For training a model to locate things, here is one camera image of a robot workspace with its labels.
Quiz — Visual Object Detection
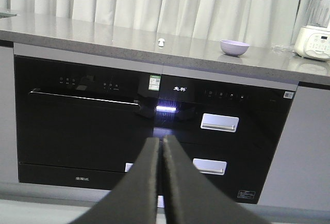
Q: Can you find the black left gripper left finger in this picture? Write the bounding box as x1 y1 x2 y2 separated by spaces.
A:
74 138 160 223

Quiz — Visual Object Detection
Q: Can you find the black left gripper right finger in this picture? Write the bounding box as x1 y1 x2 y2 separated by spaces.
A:
162 135 266 223

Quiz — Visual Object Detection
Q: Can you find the lilac plastic bowl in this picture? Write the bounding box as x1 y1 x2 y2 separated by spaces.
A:
220 40 250 56

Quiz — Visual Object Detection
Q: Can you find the pale green plastic spoon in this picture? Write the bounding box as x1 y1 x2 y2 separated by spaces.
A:
158 38 165 47

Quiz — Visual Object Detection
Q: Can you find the white sticker on dishwasher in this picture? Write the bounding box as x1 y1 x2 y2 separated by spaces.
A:
125 163 133 172

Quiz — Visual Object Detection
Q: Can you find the black disinfection cabinet appliance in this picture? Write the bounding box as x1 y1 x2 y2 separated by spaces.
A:
154 75 293 204

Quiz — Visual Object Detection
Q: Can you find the black built-in dishwasher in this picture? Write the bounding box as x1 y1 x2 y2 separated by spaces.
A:
14 56 160 189

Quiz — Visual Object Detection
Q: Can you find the grey cabinet door panel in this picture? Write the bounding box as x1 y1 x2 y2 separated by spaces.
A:
258 86 329 211

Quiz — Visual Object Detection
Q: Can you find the green white energy label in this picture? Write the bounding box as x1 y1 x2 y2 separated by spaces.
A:
148 75 161 91

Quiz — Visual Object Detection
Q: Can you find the QR code sticker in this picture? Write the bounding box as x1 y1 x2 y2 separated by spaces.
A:
283 91 294 99

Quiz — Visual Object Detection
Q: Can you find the clear plastic wrap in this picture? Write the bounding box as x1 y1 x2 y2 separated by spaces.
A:
271 44 295 54

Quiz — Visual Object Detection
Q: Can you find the white blender appliance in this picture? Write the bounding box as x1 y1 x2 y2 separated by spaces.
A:
294 0 329 61

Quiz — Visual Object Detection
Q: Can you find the white pleated curtain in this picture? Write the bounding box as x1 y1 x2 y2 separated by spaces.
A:
1 0 311 47

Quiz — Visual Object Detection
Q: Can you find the lower silver drawer handle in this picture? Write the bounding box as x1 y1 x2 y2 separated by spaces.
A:
193 158 227 175

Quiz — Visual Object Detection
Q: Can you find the silver drawer handle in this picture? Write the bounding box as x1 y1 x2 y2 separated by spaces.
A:
200 113 239 133
193 158 227 175

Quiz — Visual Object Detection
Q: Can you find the upper silver drawer handle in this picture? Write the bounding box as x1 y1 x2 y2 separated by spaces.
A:
200 113 239 133

